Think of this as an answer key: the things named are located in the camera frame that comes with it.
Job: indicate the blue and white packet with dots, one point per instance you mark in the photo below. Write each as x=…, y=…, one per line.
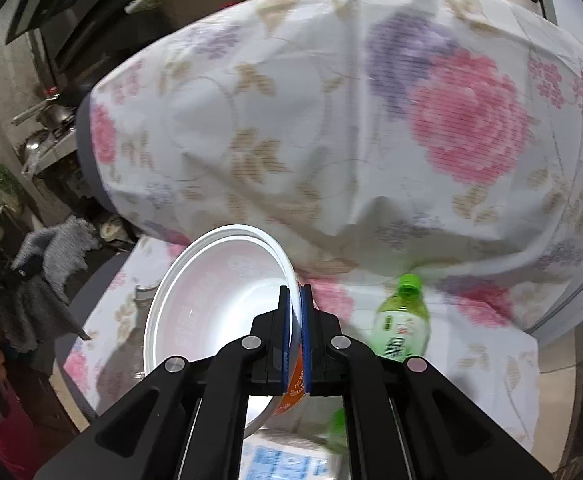
x=281, y=460

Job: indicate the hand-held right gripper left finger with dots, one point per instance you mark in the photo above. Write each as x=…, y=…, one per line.
x=285, y=332

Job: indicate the grey knitted cloth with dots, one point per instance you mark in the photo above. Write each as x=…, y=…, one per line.
x=51, y=260

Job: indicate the floral cloth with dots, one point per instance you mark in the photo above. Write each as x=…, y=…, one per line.
x=321, y=135

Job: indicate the grey office chair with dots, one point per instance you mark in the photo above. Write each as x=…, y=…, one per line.
x=85, y=160

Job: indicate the white paper bowl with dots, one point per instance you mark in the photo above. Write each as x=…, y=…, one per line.
x=211, y=300

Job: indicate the metal pot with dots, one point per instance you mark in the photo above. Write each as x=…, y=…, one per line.
x=51, y=115

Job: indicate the green tea bottle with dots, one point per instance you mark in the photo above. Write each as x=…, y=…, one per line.
x=401, y=325

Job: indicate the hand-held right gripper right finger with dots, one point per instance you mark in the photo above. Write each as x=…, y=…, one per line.
x=306, y=340

